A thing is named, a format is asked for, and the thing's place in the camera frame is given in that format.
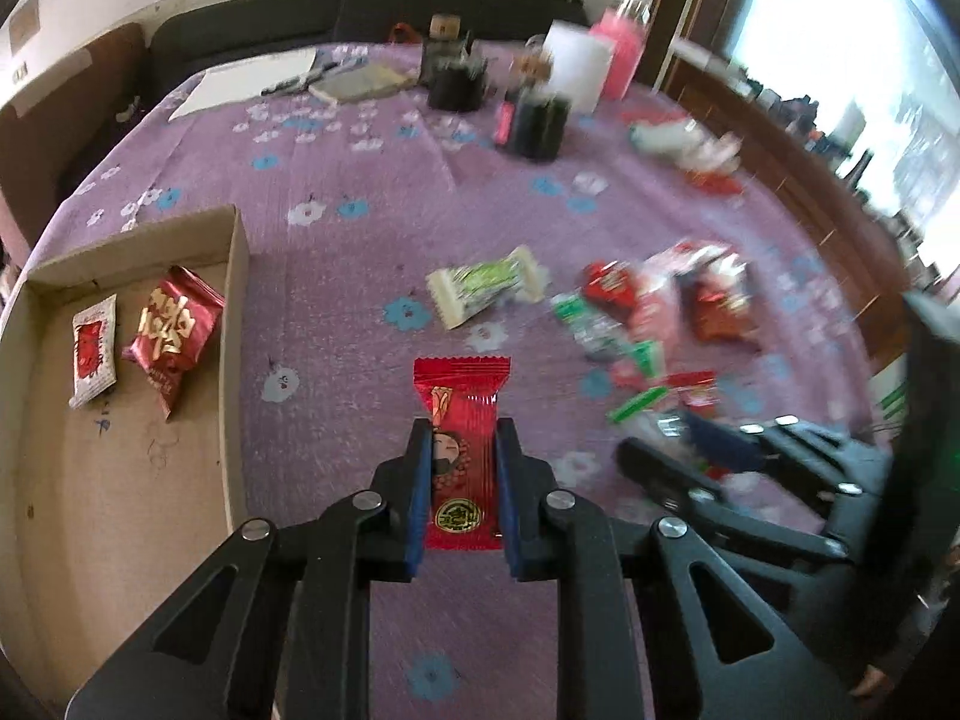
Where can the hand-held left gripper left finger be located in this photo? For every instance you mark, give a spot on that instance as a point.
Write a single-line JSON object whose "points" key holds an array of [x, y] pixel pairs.
{"points": [[418, 495]]}

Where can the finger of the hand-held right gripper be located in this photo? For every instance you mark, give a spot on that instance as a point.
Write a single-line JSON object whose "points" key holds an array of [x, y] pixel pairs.
{"points": [[795, 450], [690, 495]]}

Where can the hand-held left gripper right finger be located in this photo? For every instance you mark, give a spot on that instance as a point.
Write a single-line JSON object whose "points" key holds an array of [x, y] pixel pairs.
{"points": [[510, 495]]}

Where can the clear green candy packet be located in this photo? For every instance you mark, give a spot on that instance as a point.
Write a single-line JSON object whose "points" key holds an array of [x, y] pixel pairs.
{"points": [[637, 403], [589, 326]]}

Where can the dark red snack packet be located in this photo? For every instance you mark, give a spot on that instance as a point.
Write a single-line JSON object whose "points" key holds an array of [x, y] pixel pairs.
{"points": [[716, 311]]}

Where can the green white snack packet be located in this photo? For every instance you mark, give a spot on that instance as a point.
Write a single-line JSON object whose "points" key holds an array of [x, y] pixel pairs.
{"points": [[480, 286]]}

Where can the red white print snack packet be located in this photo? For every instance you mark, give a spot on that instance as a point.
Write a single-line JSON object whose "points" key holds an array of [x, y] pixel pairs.
{"points": [[611, 286]]}

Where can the red gold snack packet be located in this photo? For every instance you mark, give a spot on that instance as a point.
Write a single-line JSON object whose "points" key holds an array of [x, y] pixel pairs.
{"points": [[172, 337]]}

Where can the shallow cardboard box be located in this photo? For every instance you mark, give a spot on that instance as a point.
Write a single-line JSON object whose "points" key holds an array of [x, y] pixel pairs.
{"points": [[112, 502]]}

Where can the small white red snack packet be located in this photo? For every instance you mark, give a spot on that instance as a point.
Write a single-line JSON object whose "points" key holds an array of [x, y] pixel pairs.
{"points": [[94, 360]]}

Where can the person's right hand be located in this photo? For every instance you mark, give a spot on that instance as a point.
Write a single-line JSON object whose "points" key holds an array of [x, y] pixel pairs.
{"points": [[874, 682]]}

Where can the purple floral tablecloth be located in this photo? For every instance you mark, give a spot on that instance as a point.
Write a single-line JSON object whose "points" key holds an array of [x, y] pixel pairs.
{"points": [[337, 315]]}

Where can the wooden cabinet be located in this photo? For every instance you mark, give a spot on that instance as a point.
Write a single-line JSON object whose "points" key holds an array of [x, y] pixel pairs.
{"points": [[787, 165]]}

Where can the black holder with red item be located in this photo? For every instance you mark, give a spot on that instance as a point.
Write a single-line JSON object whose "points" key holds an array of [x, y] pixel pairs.
{"points": [[536, 124]]}

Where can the black round holder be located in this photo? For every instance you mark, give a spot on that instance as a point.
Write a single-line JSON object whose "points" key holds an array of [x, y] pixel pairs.
{"points": [[454, 86]]}

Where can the grey notebook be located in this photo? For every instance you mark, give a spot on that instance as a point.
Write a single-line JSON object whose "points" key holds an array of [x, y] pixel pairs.
{"points": [[360, 84]]}

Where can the window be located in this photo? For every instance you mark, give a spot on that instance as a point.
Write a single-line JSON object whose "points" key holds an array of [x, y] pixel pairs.
{"points": [[825, 30]]}

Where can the black pen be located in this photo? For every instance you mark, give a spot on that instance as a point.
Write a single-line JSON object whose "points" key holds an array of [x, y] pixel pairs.
{"points": [[300, 79]]}

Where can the white box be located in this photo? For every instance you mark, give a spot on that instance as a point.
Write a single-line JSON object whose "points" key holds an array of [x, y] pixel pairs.
{"points": [[577, 67]]}

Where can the pink bottle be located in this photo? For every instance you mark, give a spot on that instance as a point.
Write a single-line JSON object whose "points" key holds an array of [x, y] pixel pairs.
{"points": [[622, 52]]}

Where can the white paper sheet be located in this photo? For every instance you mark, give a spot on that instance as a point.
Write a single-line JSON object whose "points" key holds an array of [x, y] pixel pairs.
{"points": [[240, 79]]}

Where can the black sofa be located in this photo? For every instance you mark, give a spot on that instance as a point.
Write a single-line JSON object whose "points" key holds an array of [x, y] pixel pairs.
{"points": [[247, 22]]}

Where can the brown armchair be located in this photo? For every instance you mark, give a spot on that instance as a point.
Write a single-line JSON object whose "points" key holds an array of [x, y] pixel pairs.
{"points": [[45, 142]]}

